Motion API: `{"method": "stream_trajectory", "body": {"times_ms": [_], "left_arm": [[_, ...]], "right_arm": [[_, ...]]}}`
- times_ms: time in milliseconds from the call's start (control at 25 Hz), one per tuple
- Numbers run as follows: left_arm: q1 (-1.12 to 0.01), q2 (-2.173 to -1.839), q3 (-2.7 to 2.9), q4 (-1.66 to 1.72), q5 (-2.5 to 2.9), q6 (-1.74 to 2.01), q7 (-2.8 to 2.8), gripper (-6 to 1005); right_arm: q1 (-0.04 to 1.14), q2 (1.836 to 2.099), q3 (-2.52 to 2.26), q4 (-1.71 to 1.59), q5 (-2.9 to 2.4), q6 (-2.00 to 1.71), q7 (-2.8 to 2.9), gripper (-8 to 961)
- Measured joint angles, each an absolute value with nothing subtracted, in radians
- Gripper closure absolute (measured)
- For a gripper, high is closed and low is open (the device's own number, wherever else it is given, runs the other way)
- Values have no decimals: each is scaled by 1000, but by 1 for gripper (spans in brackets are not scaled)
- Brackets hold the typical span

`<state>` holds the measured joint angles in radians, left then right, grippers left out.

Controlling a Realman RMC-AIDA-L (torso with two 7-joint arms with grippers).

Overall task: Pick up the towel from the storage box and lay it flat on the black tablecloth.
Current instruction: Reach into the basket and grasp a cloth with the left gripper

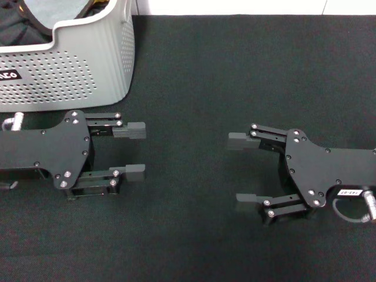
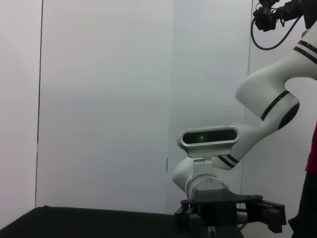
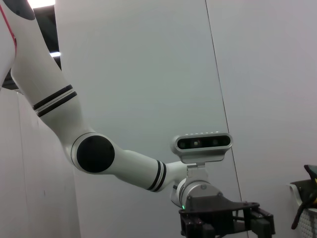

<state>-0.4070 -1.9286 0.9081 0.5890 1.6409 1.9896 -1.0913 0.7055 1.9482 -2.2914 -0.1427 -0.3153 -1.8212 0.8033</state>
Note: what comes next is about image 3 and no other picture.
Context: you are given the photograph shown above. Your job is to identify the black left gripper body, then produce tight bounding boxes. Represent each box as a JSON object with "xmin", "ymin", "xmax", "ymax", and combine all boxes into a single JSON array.
[{"xmin": 178, "ymin": 194, "xmax": 261, "ymax": 238}]

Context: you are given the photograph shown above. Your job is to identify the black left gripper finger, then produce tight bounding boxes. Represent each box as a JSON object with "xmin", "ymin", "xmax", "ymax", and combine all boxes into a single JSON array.
[
  {"xmin": 244, "ymin": 207, "xmax": 275, "ymax": 235},
  {"xmin": 179, "ymin": 213, "xmax": 208, "ymax": 238}
]

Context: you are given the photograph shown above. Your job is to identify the yellow towel with black border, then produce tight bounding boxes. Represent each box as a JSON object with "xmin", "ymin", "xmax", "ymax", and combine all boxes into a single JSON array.
[{"xmin": 291, "ymin": 164, "xmax": 317, "ymax": 230}]

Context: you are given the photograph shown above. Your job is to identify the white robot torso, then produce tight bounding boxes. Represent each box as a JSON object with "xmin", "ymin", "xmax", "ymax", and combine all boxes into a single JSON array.
[{"xmin": 0, "ymin": 0, "xmax": 37, "ymax": 88}]

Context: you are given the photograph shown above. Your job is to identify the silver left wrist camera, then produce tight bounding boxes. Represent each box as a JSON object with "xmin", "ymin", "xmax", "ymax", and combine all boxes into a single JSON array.
[{"xmin": 170, "ymin": 132, "xmax": 233, "ymax": 165}]

